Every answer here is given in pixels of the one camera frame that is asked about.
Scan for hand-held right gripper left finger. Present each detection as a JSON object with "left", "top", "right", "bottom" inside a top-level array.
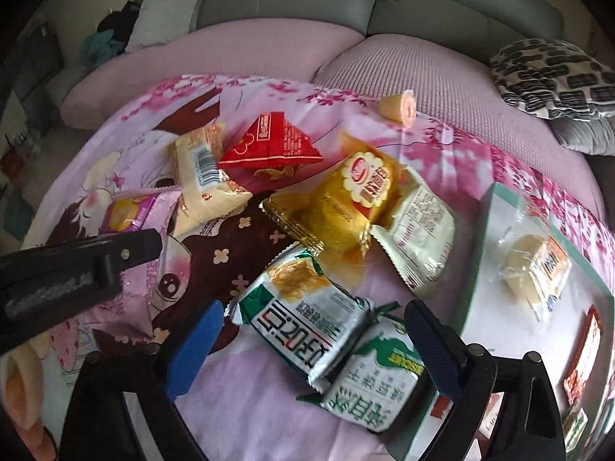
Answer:
[{"left": 57, "top": 299, "right": 225, "bottom": 461}]

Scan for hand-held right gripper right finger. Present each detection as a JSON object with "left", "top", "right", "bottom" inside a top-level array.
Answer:
[{"left": 404, "top": 299, "right": 568, "bottom": 461}]

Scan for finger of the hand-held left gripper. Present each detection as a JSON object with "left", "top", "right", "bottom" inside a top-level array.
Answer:
[{"left": 72, "top": 229, "right": 164, "bottom": 267}]

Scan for purple cake packet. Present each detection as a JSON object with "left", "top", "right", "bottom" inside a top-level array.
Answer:
[{"left": 98, "top": 188, "right": 186, "bottom": 236}]

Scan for brown and white biscuit packet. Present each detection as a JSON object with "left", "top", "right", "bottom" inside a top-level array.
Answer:
[{"left": 430, "top": 394, "right": 457, "bottom": 418}]

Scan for green biscuit packet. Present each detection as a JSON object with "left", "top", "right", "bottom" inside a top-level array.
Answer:
[{"left": 297, "top": 300, "right": 440, "bottom": 445}]

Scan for teal rimmed white tray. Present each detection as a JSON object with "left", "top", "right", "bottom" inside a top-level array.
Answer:
[{"left": 384, "top": 182, "right": 615, "bottom": 461}]

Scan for cream wafer packet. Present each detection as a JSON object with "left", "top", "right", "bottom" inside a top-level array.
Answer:
[{"left": 172, "top": 122, "right": 253, "bottom": 238}]

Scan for green and white snack packet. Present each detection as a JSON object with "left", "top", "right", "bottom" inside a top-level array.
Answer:
[{"left": 225, "top": 245, "right": 376, "bottom": 392}]

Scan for cream foil snack packet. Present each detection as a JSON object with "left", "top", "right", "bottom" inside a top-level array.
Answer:
[{"left": 370, "top": 168, "right": 456, "bottom": 297}]

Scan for white bun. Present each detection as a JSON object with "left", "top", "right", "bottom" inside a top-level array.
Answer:
[{"left": 495, "top": 202, "right": 573, "bottom": 332}]

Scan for red patterned snack packet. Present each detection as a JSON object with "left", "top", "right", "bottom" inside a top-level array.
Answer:
[{"left": 562, "top": 305, "right": 603, "bottom": 406}]

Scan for yellow cake packet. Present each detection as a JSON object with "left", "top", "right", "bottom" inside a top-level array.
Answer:
[{"left": 259, "top": 131, "right": 409, "bottom": 289}]

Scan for green rice cracker packet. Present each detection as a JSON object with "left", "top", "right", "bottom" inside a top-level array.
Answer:
[{"left": 562, "top": 406, "right": 589, "bottom": 452}]

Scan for red triangular snack packet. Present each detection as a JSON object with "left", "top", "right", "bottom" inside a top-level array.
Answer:
[{"left": 217, "top": 111, "right": 324, "bottom": 181}]

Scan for printed pink blanket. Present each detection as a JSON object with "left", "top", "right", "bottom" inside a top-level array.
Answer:
[{"left": 0, "top": 73, "right": 606, "bottom": 461}]

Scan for teal crumpled cloth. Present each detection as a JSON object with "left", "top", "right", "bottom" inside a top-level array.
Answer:
[{"left": 79, "top": 29, "right": 128, "bottom": 69}]

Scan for pink sofa seat cover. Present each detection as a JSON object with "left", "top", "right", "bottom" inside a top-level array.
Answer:
[{"left": 60, "top": 22, "right": 606, "bottom": 202}]

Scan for dark clothes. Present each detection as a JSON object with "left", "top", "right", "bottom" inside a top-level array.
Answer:
[{"left": 97, "top": 1, "right": 141, "bottom": 34}]

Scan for light grey pillow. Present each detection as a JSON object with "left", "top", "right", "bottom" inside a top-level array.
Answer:
[{"left": 124, "top": 0, "right": 207, "bottom": 53}]

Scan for small yellow pink roll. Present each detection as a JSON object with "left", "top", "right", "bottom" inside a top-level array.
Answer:
[{"left": 377, "top": 90, "right": 418, "bottom": 130}]

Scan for black and white patterned pillow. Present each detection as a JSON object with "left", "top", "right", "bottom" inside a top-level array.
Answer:
[{"left": 490, "top": 38, "right": 615, "bottom": 120}]

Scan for grey sofa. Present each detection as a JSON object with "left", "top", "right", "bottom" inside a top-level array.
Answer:
[{"left": 10, "top": 0, "right": 615, "bottom": 212}]

